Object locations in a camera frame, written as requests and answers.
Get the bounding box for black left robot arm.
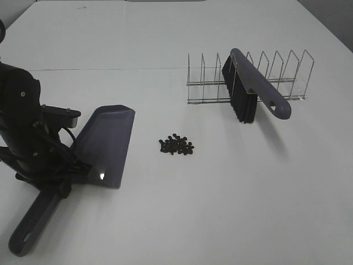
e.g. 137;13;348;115
1;63;81;197

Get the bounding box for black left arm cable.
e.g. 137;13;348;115
33;121;93;180

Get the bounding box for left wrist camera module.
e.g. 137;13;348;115
41;105;81;129

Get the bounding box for pile of coffee beans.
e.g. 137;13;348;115
158;134;195;155

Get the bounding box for grey plastic dustpan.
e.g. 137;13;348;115
8;105;135;257

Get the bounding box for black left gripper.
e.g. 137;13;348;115
1;112;80;199

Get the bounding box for metal wire rack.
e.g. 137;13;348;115
186;49;315;104

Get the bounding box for grey brush black bristles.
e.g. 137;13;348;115
222;48;292;124

